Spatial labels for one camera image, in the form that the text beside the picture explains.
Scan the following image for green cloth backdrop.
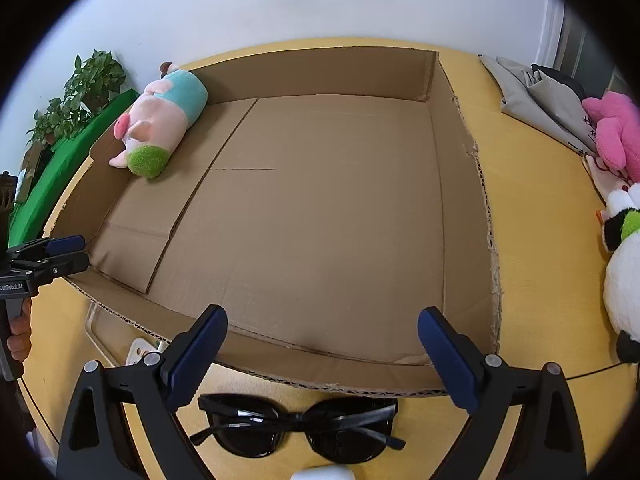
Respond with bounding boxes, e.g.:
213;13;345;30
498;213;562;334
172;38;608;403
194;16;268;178
9;89;139;247

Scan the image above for clear plastic sleeve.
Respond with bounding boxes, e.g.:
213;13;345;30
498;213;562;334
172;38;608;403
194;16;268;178
85;302;149;366

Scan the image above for black cable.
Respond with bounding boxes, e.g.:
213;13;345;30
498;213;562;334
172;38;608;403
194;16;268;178
567;360;626;380

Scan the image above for black sunglasses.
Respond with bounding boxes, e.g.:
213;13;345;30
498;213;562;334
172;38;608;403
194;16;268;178
190;393;406;465

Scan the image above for white power adapter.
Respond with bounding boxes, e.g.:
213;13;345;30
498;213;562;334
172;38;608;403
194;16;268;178
125;338;168;366

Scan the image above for green potted plant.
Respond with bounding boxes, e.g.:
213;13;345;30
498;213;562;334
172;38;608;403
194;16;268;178
27;50;126;145

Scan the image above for white panda plush toy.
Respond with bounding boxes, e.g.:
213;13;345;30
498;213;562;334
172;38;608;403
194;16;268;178
602;183;640;364

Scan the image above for grey canvas bag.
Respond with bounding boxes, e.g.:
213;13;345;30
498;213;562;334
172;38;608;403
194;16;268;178
478;54;597;156

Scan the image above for brown cardboard box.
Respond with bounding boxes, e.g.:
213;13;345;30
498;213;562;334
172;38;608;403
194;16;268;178
51;47;500;396

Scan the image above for person's left hand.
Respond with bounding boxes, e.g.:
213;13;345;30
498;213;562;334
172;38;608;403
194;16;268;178
6;298;32;362

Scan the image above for pink pig plush toy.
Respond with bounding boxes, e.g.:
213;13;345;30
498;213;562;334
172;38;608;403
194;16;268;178
108;62;208;179

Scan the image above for white earbuds case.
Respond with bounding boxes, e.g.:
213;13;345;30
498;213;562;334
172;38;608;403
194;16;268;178
291;465;356;480

